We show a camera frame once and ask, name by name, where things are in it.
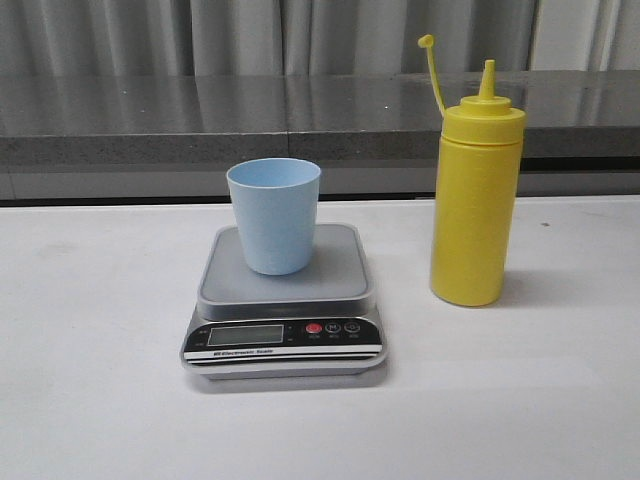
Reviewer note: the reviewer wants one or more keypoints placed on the light blue plastic cup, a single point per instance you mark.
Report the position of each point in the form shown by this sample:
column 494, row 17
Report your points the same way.
column 275, row 205

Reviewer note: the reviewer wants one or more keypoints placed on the yellow squeeze bottle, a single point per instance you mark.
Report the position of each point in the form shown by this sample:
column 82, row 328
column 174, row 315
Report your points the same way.
column 480, row 151

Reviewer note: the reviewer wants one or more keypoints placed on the silver electronic kitchen scale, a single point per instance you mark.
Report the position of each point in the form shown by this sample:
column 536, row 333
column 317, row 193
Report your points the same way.
column 319, row 321

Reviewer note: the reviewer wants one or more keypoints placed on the grey stone counter ledge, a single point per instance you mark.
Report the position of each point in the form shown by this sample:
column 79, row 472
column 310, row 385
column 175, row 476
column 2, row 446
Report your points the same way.
column 137, row 139

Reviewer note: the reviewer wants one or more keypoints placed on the grey curtain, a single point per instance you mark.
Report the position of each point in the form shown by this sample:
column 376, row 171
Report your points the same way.
column 248, row 38

